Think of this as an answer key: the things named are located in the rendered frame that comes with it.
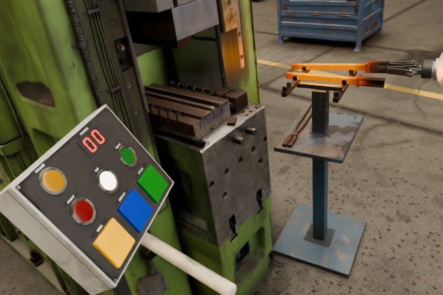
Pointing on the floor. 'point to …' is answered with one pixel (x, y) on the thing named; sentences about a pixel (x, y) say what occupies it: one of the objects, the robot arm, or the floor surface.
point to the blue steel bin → (331, 10)
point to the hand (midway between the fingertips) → (378, 66)
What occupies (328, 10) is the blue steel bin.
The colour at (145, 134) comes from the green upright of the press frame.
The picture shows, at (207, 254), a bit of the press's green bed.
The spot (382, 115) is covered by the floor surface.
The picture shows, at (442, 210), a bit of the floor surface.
